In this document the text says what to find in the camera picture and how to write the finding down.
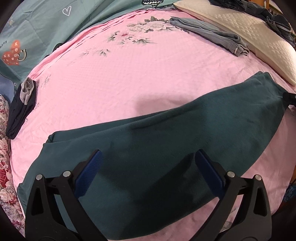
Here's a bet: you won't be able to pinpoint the pink floral bedsheet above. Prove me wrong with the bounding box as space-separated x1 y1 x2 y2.
10 9 296 241

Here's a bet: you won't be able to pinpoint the navy crumpled garment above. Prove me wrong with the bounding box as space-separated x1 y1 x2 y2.
209 0 247 10

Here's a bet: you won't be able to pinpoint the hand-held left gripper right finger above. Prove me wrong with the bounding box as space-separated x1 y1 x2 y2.
192 149 272 238

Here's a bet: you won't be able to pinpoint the white quilted pillow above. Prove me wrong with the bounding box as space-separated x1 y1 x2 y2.
173 0 296 86

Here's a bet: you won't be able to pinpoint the dark garment with striped band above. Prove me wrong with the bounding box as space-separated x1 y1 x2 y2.
265 14 296 47

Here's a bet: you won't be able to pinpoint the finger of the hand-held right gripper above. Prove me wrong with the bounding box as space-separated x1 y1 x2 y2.
282 92 296 108

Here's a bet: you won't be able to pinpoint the dark grey crumpled garment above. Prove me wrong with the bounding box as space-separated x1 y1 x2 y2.
240 2 279 22

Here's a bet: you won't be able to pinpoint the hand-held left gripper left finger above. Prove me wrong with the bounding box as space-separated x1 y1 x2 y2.
24 149 109 238

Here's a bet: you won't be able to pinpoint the folded dark garment grey lining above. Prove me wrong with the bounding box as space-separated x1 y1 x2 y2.
6 77 37 139

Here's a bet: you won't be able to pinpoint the teal heart-print sheet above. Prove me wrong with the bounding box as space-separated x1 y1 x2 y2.
0 0 176 80

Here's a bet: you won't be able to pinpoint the red floral quilt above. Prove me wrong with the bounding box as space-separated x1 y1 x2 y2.
0 95 26 237

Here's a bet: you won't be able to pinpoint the dark teal pants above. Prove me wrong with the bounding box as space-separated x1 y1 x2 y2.
17 72 288 235

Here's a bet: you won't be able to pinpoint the grey-blue pants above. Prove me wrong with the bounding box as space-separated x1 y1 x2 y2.
169 17 250 57

